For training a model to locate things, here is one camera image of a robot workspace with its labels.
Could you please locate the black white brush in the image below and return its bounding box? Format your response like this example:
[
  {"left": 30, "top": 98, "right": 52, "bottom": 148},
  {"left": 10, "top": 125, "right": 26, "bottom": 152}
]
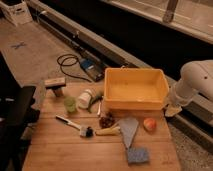
[{"left": 55, "top": 115, "right": 93, "bottom": 138}]

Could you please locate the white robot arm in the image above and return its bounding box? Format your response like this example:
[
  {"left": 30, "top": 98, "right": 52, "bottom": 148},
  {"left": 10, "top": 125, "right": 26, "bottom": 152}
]
[{"left": 165, "top": 60, "right": 213, "bottom": 117}]

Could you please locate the green plastic cup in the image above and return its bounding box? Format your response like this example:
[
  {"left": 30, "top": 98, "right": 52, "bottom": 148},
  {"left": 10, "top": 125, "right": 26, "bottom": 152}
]
[{"left": 64, "top": 96, "right": 76, "bottom": 113}]

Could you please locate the metal spoon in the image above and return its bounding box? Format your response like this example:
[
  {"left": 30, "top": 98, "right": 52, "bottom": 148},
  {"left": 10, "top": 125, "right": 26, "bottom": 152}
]
[{"left": 97, "top": 98, "right": 103, "bottom": 117}]

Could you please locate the yellow plastic bin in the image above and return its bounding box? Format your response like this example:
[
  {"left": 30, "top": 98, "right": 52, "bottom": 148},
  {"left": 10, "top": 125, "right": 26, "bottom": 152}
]
[{"left": 104, "top": 68, "right": 169, "bottom": 110}]

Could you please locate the blue black power device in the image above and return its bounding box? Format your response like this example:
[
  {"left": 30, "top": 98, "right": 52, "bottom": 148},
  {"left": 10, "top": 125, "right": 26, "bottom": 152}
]
[{"left": 79, "top": 52, "right": 104, "bottom": 82}]

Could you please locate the white cylindrical container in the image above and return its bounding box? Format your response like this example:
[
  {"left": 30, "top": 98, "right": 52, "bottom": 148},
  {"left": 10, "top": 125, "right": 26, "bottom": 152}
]
[{"left": 77, "top": 89, "right": 93, "bottom": 109}]

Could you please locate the brown pinecone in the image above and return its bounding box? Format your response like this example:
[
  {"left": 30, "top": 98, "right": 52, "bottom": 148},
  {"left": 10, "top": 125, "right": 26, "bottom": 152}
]
[{"left": 99, "top": 114, "right": 115, "bottom": 129}]

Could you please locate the grey blue cloth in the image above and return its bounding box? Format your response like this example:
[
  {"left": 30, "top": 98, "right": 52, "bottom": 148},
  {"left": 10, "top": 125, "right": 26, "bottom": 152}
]
[{"left": 118, "top": 117, "right": 139, "bottom": 148}]

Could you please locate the wooden block stamp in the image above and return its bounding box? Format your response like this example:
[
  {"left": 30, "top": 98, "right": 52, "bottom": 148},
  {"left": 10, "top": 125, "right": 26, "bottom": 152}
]
[{"left": 44, "top": 77, "right": 66, "bottom": 97}]

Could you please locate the orange toy peach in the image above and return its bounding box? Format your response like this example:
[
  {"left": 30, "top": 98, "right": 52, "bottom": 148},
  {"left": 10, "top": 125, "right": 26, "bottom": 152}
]
[{"left": 143, "top": 118, "right": 157, "bottom": 131}]

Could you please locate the blue sponge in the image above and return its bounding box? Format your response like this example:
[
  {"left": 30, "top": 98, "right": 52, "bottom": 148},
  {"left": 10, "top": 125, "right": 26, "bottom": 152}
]
[{"left": 126, "top": 147, "right": 149, "bottom": 164}]

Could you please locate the black chair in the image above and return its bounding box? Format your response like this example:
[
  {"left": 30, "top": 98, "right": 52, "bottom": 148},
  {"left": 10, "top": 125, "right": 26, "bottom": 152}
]
[{"left": 0, "top": 52, "right": 40, "bottom": 171}]

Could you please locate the white cardboard box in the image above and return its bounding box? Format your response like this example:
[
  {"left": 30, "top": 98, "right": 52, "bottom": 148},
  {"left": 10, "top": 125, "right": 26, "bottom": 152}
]
[{"left": 0, "top": 0, "right": 32, "bottom": 26}]

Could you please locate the black cable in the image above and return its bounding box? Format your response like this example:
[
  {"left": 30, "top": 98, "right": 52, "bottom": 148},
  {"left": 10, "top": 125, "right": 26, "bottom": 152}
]
[{"left": 56, "top": 53, "right": 93, "bottom": 83}]

